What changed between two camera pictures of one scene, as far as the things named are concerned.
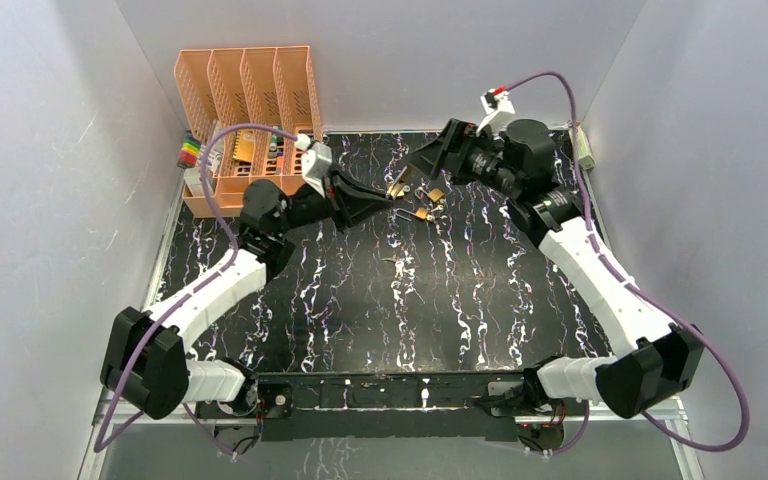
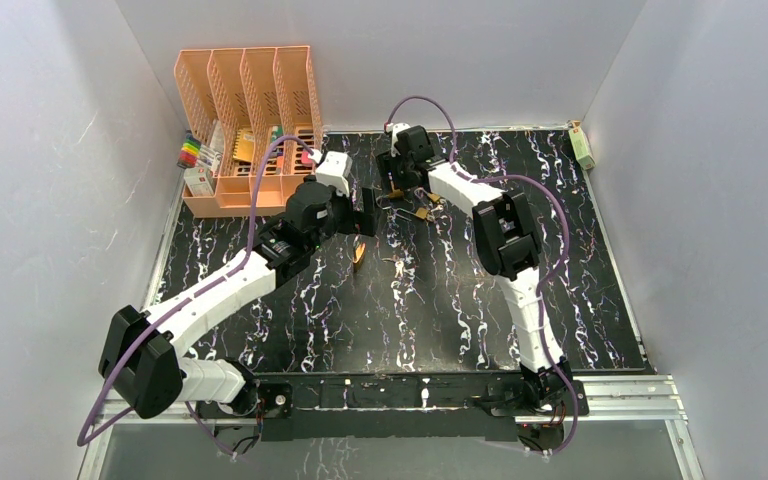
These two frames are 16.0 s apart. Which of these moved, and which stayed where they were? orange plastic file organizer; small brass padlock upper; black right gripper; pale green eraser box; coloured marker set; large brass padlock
Moved: black right gripper; large brass padlock
Stayed: small brass padlock upper; coloured marker set; pale green eraser box; orange plastic file organizer
